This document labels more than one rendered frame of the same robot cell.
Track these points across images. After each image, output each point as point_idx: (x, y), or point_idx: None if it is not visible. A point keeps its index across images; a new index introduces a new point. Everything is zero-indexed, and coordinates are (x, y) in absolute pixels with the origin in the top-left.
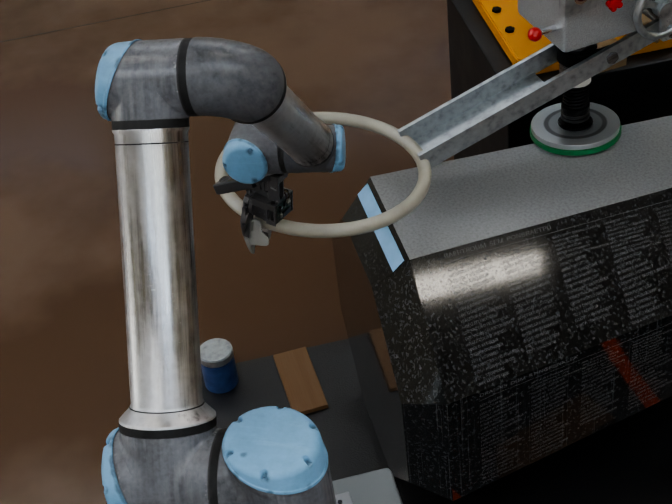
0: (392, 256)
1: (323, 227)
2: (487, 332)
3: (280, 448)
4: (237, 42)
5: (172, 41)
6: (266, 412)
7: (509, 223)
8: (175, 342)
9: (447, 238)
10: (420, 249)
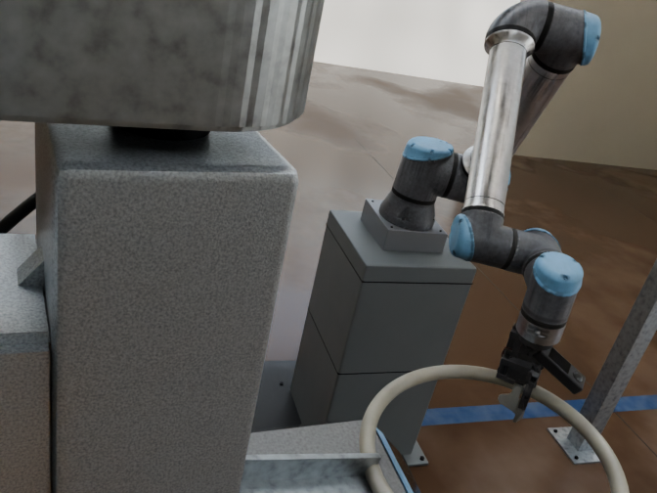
0: (386, 443)
1: (459, 365)
2: (285, 426)
3: (425, 140)
4: (521, 5)
5: (558, 4)
6: (437, 149)
7: (263, 442)
8: None
9: (331, 435)
10: (359, 427)
